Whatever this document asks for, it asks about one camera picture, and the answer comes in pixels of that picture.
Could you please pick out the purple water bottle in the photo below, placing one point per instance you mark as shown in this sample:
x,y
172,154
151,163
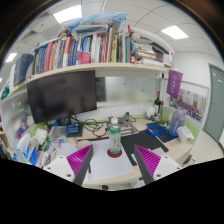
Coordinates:
x,y
176,121

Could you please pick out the grey door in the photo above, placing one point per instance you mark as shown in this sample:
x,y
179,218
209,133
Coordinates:
x,y
215,100

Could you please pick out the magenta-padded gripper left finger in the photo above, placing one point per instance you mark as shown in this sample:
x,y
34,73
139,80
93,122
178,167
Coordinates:
x,y
58,166

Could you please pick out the shelf unit with books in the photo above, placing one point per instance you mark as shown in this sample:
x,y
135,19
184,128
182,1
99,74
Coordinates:
x,y
100,50

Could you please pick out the dark wine bottle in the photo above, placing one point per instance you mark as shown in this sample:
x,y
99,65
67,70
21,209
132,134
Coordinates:
x,y
157,103

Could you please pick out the wall poster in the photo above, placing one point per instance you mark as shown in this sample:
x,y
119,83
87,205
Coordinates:
x,y
191,100

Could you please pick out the blue electronics board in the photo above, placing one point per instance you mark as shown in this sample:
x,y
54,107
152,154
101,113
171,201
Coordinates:
x,y
73,129

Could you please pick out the grey metal laptop stand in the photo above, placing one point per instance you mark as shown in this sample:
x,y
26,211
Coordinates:
x,y
128,126

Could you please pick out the black desk mat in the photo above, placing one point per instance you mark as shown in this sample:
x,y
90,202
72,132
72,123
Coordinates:
x,y
143,141

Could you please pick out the purple hanging banner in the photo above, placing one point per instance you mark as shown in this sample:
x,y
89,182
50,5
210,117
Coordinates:
x,y
174,83

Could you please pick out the flat round red coaster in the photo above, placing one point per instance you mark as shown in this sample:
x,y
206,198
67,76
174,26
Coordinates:
x,y
114,155

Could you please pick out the black computer monitor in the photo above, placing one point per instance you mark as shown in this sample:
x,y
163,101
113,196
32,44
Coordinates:
x,y
61,96

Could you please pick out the white paper sheet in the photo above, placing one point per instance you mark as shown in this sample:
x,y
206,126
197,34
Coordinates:
x,y
110,166

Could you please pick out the white plastic bag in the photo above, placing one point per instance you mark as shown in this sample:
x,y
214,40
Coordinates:
x,y
185,133

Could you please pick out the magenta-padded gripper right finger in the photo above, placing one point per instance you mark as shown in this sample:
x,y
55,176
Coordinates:
x,y
166,165

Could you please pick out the green-labelled drink bottle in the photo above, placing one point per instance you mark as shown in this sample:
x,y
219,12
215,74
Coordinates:
x,y
115,138

